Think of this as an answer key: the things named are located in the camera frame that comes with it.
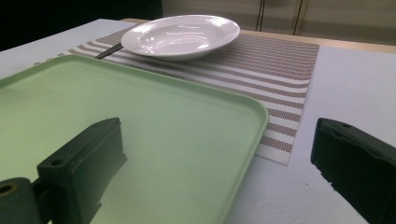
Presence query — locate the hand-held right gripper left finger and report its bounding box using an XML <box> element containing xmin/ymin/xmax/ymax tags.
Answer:
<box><xmin>36</xmin><ymin>117</ymin><xmax>128</xmax><ymax>224</ymax></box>

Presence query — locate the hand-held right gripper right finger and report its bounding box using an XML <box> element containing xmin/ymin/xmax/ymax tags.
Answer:
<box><xmin>310</xmin><ymin>118</ymin><xmax>396</xmax><ymax>224</ymax></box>

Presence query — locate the light green plastic tray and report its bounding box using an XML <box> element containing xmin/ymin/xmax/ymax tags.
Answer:
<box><xmin>0</xmin><ymin>54</ymin><xmax>270</xmax><ymax>224</ymax></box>

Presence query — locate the striped woven placemat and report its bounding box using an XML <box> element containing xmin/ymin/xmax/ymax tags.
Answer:
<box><xmin>67</xmin><ymin>24</ymin><xmax>320</xmax><ymax>166</ymax></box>

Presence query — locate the white ceramic plate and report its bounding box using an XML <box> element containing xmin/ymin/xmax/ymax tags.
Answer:
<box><xmin>120</xmin><ymin>14</ymin><xmax>241</xmax><ymax>62</ymax></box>

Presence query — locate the dark metal utensil handle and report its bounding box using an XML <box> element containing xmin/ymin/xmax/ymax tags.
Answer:
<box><xmin>93</xmin><ymin>42</ymin><xmax>124</xmax><ymax>61</ymax></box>

